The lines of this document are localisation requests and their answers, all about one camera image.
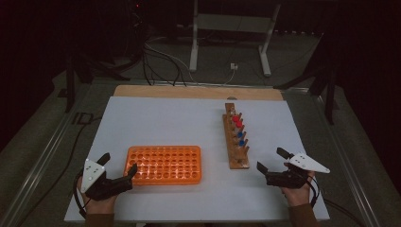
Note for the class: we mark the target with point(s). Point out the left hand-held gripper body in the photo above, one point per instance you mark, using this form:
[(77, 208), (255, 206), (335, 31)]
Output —
[(92, 173)]

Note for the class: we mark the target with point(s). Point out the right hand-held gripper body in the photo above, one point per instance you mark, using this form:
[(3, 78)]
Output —
[(307, 163)]

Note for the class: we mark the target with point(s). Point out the wooden peg tube rack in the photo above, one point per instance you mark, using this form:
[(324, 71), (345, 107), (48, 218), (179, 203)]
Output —
[(236, 157)]

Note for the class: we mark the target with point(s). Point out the blue capped test tube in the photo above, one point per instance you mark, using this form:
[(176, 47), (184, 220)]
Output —
[(242, 143), (240, 134)]

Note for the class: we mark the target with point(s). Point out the orange plastic tube rack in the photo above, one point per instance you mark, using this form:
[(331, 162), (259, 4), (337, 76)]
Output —
[(167, 164)]

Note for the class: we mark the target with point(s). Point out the red capped test tube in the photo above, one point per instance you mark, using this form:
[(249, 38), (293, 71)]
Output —
[(239, 124), (235, 118)]

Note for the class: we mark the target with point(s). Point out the clear test tube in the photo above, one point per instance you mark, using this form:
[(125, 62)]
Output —
[(232, 110)]

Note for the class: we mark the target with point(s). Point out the person's left hand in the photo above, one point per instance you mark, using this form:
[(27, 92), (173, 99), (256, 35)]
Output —
[(97, 206)]

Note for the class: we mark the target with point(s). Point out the person's right hand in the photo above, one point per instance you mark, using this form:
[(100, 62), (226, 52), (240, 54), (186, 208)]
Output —
[(298, 197)]

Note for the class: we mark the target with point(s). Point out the dark tripod stand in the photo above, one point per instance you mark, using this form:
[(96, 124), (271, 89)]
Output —
[(70, 91), (330, 101)]

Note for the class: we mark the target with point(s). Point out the white table cover sheet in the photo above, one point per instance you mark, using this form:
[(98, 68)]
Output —
[(176, 119)]

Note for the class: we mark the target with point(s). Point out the wooden board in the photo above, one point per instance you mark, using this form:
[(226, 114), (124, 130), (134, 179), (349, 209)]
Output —
[(189, 92)]

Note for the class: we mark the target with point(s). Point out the white plug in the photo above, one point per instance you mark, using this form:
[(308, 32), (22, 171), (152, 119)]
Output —
[(233, 66)]

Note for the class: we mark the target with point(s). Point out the white metal stand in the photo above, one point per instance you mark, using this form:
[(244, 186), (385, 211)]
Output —
[(231, 22)]

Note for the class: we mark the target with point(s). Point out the dark equipment rack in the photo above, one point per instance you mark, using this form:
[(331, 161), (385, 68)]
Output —
[(137, 19)]

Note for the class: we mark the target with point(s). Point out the metal floor rail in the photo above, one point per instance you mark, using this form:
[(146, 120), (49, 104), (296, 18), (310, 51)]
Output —
[(44, 156), (345, 159)]

